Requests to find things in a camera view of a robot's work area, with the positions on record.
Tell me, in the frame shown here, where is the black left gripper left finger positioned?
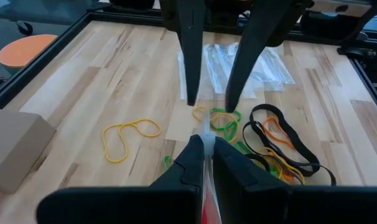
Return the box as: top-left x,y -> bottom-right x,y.
35,134 -> 205,224

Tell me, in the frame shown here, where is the orange bowl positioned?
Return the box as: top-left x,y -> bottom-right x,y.
0,34 -> 58,69

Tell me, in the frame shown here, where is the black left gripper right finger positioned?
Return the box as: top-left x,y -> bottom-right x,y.
213,136 -> 377,224

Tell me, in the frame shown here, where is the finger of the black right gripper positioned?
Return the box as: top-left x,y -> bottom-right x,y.
225,0 -> 294,113
175,0 -> 207,106

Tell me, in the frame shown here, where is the yellow rubber band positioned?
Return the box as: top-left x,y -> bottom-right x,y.
193,106 -> 241,144
101,118 -> 162,164

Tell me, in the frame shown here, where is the small brown cardboard box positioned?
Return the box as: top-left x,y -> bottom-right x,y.
0,108 -> 57,194

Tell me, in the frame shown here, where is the wide black rubber band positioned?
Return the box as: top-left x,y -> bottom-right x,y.
249,103 -> 320,177
242,120 -> 338,187

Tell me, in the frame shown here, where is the clear plastic zip bag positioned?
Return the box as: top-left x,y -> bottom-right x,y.
199,110 -> 223,224

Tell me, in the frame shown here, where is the stack of clear plastic bags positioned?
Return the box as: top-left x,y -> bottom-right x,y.
177,42 -> 297,100

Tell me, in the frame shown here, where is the red rubber band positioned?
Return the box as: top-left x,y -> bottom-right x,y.
202,186 -> 220,224

